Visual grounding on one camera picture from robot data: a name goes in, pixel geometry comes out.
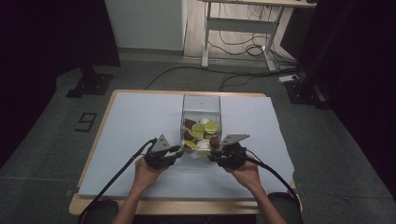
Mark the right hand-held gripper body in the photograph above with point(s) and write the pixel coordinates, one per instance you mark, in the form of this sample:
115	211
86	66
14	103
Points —
233	155

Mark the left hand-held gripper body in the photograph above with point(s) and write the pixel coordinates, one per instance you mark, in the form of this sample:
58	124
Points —
157	158

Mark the pile of brown green halves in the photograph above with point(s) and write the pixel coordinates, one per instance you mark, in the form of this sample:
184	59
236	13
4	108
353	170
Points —
198	130

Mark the clear plastic box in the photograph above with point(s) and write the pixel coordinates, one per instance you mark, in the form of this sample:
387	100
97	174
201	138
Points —
201	107

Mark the person's left hand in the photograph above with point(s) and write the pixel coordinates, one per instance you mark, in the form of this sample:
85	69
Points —
146	177

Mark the person's right hand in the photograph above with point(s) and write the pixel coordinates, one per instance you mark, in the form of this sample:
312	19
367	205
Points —
247	177

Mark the white round piece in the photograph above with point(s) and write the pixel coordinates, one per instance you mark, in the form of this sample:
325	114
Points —
204	144
204	120

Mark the light blue table sheet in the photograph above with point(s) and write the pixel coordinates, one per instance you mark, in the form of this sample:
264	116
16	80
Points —
140	124

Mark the wooden table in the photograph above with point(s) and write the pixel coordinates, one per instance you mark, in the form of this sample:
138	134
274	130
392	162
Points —
186	207

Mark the white power strip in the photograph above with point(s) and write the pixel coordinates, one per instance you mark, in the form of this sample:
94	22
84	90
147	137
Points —
288	78

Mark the black stand base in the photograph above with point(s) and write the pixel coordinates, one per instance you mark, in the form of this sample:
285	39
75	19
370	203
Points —
91	84
306	91

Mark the white cabinet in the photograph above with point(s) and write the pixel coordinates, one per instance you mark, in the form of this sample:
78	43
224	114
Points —
143	25

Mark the dark curtain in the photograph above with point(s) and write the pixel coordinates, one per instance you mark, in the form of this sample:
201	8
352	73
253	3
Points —
37	62
358	77

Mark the white metal desk frame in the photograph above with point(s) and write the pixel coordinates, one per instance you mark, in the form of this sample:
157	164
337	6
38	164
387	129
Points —
239	25

